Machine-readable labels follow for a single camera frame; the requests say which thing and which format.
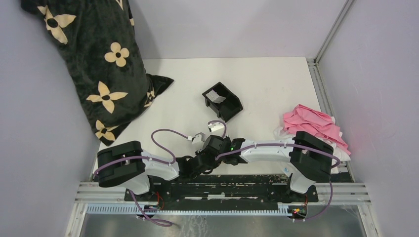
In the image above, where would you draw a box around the black plastic tray box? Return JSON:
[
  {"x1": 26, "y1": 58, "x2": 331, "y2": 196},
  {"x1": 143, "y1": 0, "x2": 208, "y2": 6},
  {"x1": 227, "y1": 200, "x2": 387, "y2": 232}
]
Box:
[{"x1": 202, "y1": 82, "x2": 244, "y2": 122}]

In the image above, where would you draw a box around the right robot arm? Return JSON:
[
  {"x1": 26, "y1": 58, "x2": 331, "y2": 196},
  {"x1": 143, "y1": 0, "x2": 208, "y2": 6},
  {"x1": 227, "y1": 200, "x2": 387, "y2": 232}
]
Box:
[{"x1": 209, "y1": 131, "x2": 335, "y2": 201}]

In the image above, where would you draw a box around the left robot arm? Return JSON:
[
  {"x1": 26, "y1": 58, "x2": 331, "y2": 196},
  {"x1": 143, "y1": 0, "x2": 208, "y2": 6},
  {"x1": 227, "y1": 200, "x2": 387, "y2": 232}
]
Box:
[{"x1": 93, "y1": 141, "x2": 220, "y2": 201}]

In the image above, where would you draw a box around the stack of credit cards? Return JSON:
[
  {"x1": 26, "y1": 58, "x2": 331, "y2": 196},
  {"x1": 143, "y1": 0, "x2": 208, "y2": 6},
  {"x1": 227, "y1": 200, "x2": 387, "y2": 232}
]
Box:
[{"x1": 206, "y1": 90, "x2": 226, "y2": 104}]

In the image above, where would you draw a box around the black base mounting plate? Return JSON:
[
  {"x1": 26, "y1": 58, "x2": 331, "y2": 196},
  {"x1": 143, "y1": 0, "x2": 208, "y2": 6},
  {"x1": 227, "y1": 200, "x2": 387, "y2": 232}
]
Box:
[{"x1": 136, "y1": 174, "x2": 319, "y2": 211}]

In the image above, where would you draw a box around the pink cloth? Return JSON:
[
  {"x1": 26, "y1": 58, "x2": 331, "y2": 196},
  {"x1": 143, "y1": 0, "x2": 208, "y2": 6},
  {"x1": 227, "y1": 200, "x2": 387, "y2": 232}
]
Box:
[{"x1": 283, "y1": 104, "x2": 351, "y2": 155}]

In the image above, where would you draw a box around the white cloth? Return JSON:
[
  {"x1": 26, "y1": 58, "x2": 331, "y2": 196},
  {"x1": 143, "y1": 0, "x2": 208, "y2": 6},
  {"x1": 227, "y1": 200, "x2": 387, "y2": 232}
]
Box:
[{"x1": 273, "y1": 116, "x2": 350, "y2": 162}]

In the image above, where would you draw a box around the black floral blanket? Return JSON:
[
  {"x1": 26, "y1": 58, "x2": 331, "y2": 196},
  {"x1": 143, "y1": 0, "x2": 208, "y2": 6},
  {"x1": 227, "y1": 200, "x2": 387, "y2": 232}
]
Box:
[{"x1": 20, "y1": 0, "x2": 173, "y2": 146}]

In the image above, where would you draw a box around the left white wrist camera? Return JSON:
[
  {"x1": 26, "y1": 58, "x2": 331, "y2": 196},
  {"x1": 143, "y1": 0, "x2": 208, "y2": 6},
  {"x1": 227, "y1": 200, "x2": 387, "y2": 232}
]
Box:
[{"x1": 187, "y1": 132, "x2": 206, "y2": 146}]

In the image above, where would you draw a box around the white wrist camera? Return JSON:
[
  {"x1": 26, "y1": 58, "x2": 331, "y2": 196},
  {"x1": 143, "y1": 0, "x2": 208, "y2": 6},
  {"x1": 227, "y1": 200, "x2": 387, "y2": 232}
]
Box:
[
  {"x1": 187, "y1": 132, "x2": 206, "y2": 146},
  {"x1": 208, "y1": 122, "x2": 225, "y2": 133}
]

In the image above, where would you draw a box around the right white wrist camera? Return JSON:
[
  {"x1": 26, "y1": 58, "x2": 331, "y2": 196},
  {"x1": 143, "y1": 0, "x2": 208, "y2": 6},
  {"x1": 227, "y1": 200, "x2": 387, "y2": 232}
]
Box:
[{"x1": 208, "y1": 122, "x2": 225, "y2": 133}]

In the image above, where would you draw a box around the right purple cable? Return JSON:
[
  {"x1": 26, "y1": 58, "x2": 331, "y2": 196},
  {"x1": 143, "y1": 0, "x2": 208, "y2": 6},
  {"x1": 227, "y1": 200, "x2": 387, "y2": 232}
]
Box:
[{"x1": 207, "y1": 119, "x2": 342, "y2": 222}]

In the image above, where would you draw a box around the white slotted cable duct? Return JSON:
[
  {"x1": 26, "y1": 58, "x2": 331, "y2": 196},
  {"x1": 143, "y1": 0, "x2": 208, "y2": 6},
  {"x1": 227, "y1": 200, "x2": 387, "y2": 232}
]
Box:
[{"x1": 85, "y1": 203, "x2": 290, "y2": 217}]

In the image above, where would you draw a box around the aluminium frame rail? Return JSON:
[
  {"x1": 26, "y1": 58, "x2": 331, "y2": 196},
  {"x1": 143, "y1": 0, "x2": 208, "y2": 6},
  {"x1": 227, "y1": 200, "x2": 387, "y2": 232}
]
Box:
[{"x1": 306, "y1": 0, "x2": 356, "y2": 117}]

